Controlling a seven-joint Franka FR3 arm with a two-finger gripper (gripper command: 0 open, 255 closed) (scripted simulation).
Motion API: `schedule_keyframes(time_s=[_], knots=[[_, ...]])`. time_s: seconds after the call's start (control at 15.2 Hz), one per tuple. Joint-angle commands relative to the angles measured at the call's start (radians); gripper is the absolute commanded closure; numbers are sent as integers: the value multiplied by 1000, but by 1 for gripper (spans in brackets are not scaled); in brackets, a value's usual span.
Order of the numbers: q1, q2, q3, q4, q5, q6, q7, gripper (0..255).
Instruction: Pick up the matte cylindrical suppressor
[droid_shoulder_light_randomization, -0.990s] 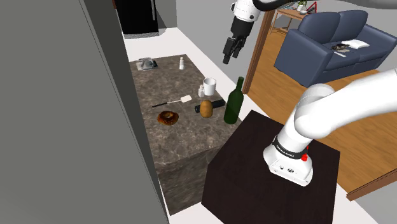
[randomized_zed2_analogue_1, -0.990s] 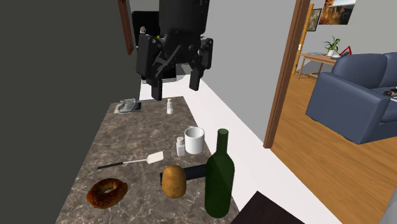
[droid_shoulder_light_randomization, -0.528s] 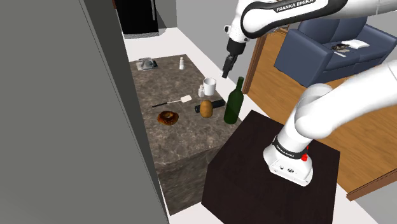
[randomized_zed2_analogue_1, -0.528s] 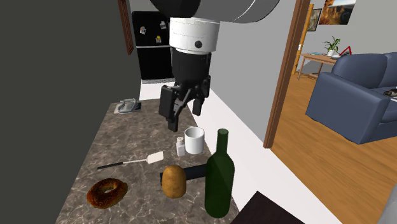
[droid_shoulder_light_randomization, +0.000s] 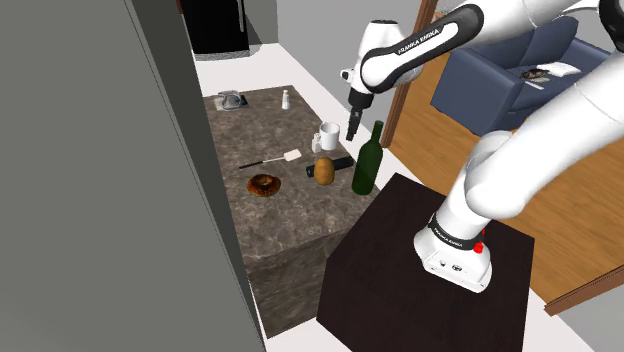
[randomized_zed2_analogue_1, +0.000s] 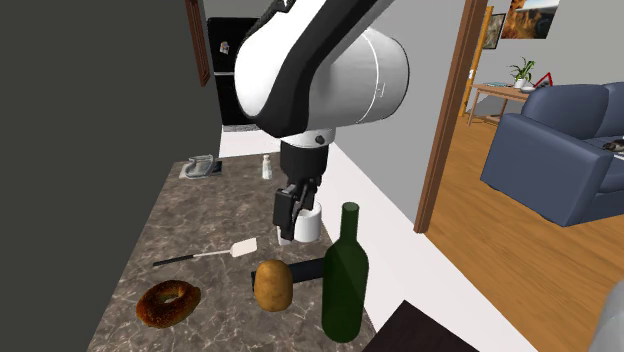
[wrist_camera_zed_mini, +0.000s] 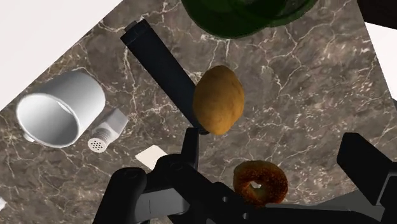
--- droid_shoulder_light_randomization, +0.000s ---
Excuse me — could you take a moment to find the black refrigerator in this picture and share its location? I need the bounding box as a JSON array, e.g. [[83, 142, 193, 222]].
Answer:
[[180, 0, 251, 56]]

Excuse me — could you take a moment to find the white mug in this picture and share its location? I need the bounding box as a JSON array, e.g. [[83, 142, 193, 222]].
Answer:
[[318, 121, 341, 151]]

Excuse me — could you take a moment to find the brown bagel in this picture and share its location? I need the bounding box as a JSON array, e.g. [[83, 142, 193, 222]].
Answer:
[[246, 173, 282, 199]]

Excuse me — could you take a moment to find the blue sofa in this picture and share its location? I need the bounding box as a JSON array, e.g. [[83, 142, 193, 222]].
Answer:
[[429, 15, 614, 138]]

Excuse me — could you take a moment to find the brown marble counter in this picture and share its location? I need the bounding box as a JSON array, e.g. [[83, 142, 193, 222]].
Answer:
[[203, 85, 381, 340]]

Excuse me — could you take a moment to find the brown potato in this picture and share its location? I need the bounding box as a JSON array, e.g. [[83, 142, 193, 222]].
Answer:
[[313, 156, 337, 187]]

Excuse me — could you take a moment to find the green glass bottle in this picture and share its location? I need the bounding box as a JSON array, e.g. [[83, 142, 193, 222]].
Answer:
[[351, 120, 385, 197]]

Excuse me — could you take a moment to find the dark brown robot stand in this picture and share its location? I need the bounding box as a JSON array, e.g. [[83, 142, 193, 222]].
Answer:
[[315, 172, 536, 352]]

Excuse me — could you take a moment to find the brown wooden door frame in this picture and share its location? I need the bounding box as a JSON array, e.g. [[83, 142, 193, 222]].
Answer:
[[379, 0, 439, 149]]

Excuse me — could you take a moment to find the white spatula with black handle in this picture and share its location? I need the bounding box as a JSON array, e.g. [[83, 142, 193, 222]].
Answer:
[[238, 149, 303, 171]]

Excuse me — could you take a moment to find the black cylinder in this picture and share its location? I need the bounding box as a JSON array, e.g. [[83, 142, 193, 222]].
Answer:
[[305, 156, 355, 179]]

